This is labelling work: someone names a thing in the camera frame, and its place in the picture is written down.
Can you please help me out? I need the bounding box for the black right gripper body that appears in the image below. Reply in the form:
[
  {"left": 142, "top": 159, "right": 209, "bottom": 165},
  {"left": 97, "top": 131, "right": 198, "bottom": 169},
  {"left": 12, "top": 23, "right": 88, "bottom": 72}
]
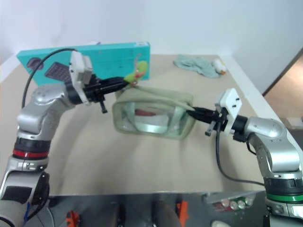
[{"left": 205, "top": 107, "right": 229, "bottom": 137}]

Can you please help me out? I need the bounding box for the brown cardboard box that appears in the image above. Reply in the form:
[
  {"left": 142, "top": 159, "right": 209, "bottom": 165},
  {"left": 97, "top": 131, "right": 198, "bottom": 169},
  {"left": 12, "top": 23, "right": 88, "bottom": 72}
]
[{"left": 283, "top": 116, "right": 303, "bottom": 130}]

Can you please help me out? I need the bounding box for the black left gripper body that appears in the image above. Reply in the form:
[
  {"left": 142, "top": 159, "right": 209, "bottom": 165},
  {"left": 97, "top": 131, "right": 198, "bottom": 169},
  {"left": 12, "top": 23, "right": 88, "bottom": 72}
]
[{"left": 82, "top": 74, "right": 108, "bottom": 115}]

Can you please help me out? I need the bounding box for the orange black tool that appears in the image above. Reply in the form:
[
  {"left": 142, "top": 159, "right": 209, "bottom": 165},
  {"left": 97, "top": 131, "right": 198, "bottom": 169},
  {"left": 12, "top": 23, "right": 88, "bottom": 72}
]
[
  {"left": 176, "top": 200, "right": 189, "bottom": 227},
  {"left": 66, "top": 210, "right": 81, "bottom": 227}
]

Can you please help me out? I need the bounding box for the brown wooden door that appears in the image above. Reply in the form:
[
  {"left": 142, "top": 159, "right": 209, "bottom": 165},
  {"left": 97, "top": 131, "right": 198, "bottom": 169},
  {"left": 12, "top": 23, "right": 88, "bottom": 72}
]
[{"left": 262, "top": 47, "right": 303, "bottom": 96}]

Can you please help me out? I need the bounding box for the tray of drink cans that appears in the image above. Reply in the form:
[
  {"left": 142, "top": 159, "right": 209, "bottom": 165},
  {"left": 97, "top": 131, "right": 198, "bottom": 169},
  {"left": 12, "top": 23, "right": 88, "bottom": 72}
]
[{"left": 204, "top": 190, "right": 257, "bottom": 213}]

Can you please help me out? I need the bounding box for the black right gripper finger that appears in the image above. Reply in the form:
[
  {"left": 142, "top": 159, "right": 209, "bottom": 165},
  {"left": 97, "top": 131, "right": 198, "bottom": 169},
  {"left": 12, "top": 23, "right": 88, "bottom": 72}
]
[
  {"left": 186, "top": 109, "right": 213, "bottom": 124},
  {"left": 193, "top": 107, "right": 215, "bottom": 115}
]

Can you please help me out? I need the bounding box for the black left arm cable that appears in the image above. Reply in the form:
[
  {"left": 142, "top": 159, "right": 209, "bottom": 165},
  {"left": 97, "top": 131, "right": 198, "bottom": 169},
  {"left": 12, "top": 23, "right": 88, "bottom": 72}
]
[{"left": 21, "top": 48, "right": 79, "bottom": 110}]

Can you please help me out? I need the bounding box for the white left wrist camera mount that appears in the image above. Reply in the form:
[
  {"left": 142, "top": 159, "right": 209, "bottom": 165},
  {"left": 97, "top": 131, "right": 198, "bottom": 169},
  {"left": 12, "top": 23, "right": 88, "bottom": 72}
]
[{"left": 69, "top": 51, "right": 94, "bottom": 105}]

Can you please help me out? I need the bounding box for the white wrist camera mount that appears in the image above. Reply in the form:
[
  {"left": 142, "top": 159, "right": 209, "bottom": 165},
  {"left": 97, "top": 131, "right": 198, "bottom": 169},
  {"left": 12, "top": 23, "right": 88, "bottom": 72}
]
[
  {"left": 214, "top": 87, "right": 244, "bottom": 136},
  {"left": 69, "top": 51, "right": 94, "bottom": 105}
]

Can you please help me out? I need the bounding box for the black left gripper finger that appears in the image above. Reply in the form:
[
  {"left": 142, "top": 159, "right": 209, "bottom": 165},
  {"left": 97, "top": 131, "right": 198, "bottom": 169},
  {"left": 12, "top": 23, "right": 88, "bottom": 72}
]
[
  {"left": 101, "top": 76, "right": 130, "bottom": 87},
  {"left": 103, "top": 83, "right": 130, "bottom": 93}
]

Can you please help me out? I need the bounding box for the pale blue crumpled cloth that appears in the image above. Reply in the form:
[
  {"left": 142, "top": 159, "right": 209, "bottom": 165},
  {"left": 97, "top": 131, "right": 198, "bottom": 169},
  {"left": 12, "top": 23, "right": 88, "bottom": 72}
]
[{"left": 173, "top": 54, "right": 221, "bottom": 79}]

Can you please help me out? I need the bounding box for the green pouch with clear window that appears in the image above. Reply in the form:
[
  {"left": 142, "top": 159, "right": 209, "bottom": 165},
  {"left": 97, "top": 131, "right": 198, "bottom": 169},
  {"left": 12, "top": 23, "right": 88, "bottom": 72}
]
[{"left": 111, "top": 86, "right": 196, "bottom": 141}]

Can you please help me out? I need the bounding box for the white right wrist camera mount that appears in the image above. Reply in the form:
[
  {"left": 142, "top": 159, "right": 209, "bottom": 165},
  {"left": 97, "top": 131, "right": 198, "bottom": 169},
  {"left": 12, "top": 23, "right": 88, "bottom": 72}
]
[{"left": 214, "top": 87, "right": 244, "bottom": 136}]

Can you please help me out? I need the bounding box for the green plush keychain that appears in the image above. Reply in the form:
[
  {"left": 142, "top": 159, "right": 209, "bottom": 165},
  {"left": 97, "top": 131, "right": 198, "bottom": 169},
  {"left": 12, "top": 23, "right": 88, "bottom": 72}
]
[{"left": 124, "top": 61, "right": 149, "bottom": 87}]

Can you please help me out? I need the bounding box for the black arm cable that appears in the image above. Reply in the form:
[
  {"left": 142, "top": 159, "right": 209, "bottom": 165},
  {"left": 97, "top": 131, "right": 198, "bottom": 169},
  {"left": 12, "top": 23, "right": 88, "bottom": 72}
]
[
  {"left": 215, "top": 122, "right": 266, "bottom": 186},
  {"left": 21, "top": 48, "right": 79, "bottom": 110}
]

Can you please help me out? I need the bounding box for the white plush toy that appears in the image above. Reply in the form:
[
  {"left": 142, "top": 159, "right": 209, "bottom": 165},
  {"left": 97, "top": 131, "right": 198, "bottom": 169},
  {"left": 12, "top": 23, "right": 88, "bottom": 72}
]
[{"left": 211, "top": 57, "right": 227, "bottom": 75}]

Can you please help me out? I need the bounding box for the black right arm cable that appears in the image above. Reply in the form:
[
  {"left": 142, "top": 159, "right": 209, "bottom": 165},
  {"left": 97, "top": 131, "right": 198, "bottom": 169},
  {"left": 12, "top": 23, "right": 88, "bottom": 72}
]
[{"left": 215, "top": 122, "right": 266, "bottom": 186}]

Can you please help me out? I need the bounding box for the teal cardboard box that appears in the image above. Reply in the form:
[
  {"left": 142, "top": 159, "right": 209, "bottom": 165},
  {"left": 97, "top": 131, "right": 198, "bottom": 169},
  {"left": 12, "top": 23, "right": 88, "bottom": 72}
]
[{"left": 16, "top": 42, "right": 152, "bottom": 87}]

